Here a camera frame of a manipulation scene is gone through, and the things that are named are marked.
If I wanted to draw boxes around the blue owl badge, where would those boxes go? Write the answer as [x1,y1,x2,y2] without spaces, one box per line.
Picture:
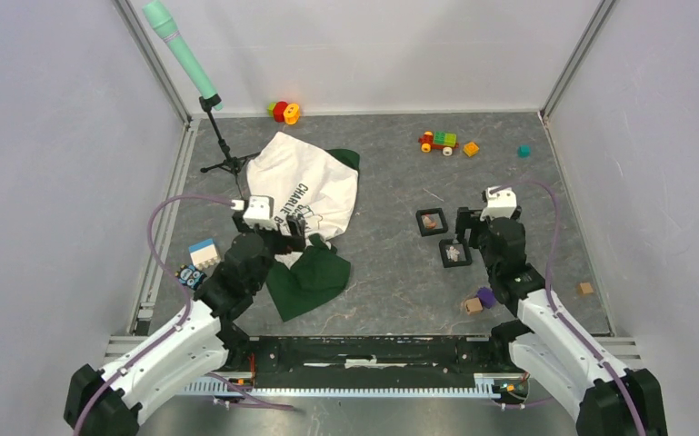
[175,264,207,291]

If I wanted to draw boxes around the red orange stacking rings toy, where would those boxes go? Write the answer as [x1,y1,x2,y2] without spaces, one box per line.
[267,101,302,125]

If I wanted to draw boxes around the black frame box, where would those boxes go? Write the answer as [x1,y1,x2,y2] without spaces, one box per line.
[438,239,473,268]

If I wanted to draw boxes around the white and green t-shirt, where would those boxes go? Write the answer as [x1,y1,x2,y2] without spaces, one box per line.
[245,133,360,322]

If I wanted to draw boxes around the teal small cube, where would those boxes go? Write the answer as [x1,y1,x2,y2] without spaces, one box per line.
[517,144,531,158]

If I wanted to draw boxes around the orange toy brick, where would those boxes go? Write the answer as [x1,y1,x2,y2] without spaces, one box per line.
[463,142,480,158]

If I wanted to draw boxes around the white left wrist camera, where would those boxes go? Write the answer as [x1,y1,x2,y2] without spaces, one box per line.
[231,195,276,230]

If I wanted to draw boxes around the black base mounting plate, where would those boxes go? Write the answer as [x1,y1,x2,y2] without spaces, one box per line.
[214,335,524,389]

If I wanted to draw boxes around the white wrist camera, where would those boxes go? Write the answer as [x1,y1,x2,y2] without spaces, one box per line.
[480,186,518,221]
[231,195,276,230]

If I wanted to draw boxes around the black tripod stand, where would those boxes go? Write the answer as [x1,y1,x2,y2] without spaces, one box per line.
[198,94,260,195]

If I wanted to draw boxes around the colourful toy brick train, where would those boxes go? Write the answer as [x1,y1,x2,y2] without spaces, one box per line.
[418,131,460,156]

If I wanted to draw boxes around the purple toy brick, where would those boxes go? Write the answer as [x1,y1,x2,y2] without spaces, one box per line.
[476,287,497,309]

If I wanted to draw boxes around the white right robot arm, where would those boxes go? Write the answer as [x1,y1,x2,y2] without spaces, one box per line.
[456,207,668,435]

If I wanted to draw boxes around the wooden letter cube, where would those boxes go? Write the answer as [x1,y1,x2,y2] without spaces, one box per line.
[463,298,484,315]
[576,282,594,295]

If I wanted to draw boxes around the mint green microphone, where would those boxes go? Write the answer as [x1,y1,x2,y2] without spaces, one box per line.
[142,1,223,113]

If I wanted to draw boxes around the blue and white toy brick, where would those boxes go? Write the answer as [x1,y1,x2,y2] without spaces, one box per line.
[188,238,222,270]

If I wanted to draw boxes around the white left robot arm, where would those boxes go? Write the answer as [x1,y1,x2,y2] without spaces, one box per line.
[64,215,306,435]

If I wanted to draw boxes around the black square display box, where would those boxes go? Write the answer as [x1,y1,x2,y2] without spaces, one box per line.
[414,208,449,237]

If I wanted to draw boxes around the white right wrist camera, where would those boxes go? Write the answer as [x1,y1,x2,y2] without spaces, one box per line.
[480,186,518,221]

